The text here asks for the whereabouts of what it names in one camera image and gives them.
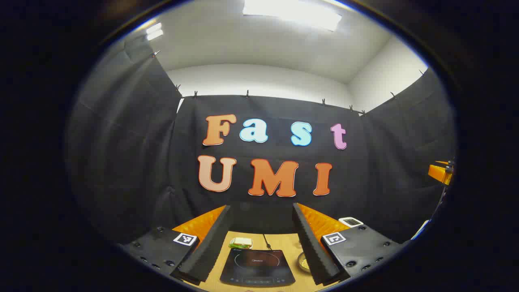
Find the small ceiling light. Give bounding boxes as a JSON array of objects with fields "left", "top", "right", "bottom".
[{"left": 146, "top": 23, "right": 163, "bottom": 41}]

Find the black induction cooktop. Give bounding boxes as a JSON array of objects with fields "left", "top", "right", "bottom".
[{"left": 220, "top": 248, "right": 296, "bottom": 288}]

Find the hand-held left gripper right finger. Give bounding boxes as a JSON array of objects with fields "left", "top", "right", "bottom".
[{"left": 292, "top": 202, "right": 404, "bottom": 286}]

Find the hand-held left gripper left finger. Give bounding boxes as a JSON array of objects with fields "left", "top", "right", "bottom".
[{"left": 122, "top": 205, "right": 235, "bottom": 286}]

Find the steel pot with black handles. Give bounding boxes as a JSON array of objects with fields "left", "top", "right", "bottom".
[{"left": 297, "top": 251, "right": 311, "bottom": 273}]

